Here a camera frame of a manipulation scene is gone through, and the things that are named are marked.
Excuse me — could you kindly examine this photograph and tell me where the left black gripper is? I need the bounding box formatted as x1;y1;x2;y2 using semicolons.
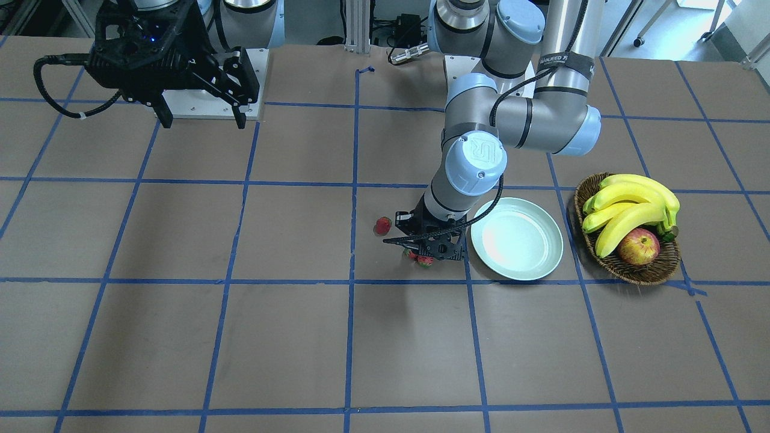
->
383;207;467;261

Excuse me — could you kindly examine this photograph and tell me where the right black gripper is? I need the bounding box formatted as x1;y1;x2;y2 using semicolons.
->
85;1;260;129

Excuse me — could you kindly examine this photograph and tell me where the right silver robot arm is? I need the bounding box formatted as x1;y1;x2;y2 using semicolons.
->
85;1;285;129

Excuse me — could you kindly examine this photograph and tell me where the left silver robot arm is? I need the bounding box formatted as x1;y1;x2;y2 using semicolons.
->
386;1;605;260

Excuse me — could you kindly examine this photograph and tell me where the light green plate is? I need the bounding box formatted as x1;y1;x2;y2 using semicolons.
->
470;197;564;281

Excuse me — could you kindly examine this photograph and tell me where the yellow banana bunch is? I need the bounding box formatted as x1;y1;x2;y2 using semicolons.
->
577;174;681;258

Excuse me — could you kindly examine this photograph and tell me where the red yellow apple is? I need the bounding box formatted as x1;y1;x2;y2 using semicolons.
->
616;228;661;266

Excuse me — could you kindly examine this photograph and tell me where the brown wicker basket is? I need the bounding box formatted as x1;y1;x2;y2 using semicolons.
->
567;172;682;286

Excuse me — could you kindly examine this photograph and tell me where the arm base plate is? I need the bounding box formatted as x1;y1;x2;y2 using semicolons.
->
443;55;535;103
158;48;270;121

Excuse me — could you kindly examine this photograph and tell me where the aluminium frame post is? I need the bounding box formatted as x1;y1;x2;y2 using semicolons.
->
342;1;373;57

